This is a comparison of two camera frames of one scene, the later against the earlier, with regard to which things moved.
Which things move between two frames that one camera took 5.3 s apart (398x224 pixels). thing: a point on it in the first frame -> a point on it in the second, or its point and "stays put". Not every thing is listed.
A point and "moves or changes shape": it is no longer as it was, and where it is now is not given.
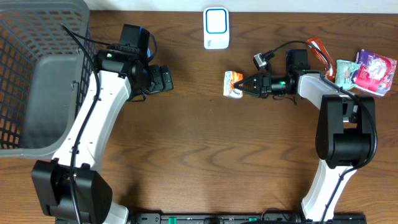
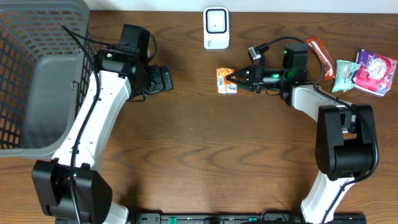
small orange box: x=230 y=78 moves or changes shape
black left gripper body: x=166 y=78 stays put
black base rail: x=247 y=218 stays put
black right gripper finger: x=254 y=81 -> x=244 y=74
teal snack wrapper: x=344 y=70 stays put
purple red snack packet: x=375 y=73 stays put
